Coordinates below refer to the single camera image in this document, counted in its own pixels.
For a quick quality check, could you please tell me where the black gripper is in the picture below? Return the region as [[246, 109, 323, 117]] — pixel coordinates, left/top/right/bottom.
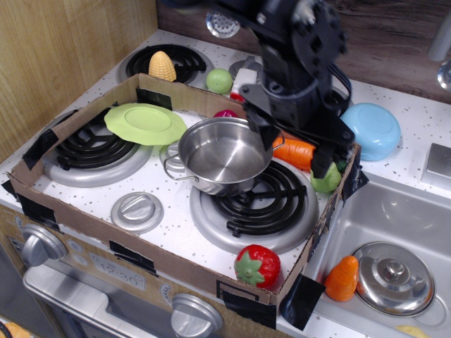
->
[[240, 84, 354, 178]]

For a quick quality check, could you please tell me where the light green toy broccoli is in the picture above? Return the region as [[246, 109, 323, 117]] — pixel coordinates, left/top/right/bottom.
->
[[310, 162, 342, 193]]

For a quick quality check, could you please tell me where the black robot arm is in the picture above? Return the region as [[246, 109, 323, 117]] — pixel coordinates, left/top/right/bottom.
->
[[165, 1, 354, 179]]

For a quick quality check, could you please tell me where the stainless steel pot lid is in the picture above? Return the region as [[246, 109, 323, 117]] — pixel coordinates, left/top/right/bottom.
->
[[353, 242, 435, 317]]

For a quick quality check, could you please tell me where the front right black burner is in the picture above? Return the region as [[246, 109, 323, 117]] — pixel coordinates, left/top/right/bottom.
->
[[190, 159, 319, 254]]

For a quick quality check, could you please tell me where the magenta toy vegetable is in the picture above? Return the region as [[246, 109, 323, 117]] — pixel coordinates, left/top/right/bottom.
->
[[214, 109, 238, 118]]

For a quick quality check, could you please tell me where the light blue plastic bowl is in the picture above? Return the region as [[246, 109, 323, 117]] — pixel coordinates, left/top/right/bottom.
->
[[341, 103, 401, 161]]

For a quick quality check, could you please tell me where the white red toy cake slice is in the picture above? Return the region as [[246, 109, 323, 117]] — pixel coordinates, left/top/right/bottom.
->
[[230, 68, 258, 102]]

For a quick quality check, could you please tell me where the silver stovetop knob back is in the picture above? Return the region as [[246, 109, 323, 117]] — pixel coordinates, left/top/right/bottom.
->
[[228, 56, 264, 82]]

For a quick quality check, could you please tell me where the silver stovetop knob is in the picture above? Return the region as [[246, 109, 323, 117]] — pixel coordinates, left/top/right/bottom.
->
[[228, 56, 264, 82], [111, 192, 164, 234], [159, 142, 185, 173]]

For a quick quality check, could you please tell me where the green toy apple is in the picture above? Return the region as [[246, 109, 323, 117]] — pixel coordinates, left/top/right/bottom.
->
[[206, 68, 233, 94]]

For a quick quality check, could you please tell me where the stainless steel sink basin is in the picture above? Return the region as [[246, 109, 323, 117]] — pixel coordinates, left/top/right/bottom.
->
[[306, 175, 450, 337]]

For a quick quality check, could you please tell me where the silver stovetop knob middle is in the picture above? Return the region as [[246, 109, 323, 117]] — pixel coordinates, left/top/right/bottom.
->
[[159, 142, 185, 173]]

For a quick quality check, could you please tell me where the red toy strawberry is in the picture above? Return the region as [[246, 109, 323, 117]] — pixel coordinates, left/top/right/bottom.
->
[[234, 244, 281, 289]]

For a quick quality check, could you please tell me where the back left black burner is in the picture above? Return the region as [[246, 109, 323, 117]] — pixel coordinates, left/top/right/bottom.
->
[[118, 44, 214, 89]]

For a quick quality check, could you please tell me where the hanging metal strainer ladle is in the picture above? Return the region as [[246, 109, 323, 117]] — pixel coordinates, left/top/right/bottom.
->
[[205, 11, 241, 39]]

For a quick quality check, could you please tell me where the silver faucet base block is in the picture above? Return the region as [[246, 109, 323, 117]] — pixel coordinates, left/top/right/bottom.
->
[[421, 143, 450, 191]]

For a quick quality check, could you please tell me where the orange toy carrot piece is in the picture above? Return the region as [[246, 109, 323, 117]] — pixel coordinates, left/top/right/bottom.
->
[[324, 256, 359, 302]]

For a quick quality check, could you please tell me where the yellow toy corn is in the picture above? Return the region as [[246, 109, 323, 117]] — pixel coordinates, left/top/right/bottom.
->
[[148, 51, 177, 82]]

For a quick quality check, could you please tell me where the light green plastic plate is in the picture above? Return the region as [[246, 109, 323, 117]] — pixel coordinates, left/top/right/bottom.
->
[[104, 103, 187, 146]]

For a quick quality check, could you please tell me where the brown cardboard fence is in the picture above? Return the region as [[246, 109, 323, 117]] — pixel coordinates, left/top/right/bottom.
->
[[8, 75, 365, 329]]

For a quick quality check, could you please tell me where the silver stovetop knob front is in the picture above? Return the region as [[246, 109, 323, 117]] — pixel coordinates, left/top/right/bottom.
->
[[111, 192, 164, 234]]

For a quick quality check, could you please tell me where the silver faucet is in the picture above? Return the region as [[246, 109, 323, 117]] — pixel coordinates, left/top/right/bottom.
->
[[427, 12, 450, 91]]

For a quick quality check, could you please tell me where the silver oven knob right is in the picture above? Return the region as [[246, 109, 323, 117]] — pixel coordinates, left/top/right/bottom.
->
[[171, 293, 223, 338]]

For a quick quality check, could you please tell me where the silver oven knob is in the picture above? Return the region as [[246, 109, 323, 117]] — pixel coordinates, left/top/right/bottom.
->
[[171, 293, 223, 338], [22, 224, 68, 267]]

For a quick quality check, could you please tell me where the front left black burner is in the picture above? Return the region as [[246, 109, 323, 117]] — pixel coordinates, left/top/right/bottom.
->
[[44, 108, 153, 188]]

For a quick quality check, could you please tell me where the yellow toy in sink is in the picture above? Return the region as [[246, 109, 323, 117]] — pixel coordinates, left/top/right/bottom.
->
[[395, 325, 430, 338]]

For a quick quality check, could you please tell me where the digital clock display panel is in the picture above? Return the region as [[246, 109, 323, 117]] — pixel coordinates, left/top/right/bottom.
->
[[89, 253, 146, 291]]

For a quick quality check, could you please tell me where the silver oven knob left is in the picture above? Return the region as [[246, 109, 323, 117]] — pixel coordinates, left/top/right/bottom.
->
[[22, 224, 68, 267]]

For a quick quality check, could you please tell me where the orange object bottom left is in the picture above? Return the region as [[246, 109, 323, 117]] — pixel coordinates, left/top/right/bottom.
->
[[1, 322, 31, 338]]

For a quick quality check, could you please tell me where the silver oven door handle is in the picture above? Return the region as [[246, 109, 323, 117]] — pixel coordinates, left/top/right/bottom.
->
[[23, 265, 153, 337]]

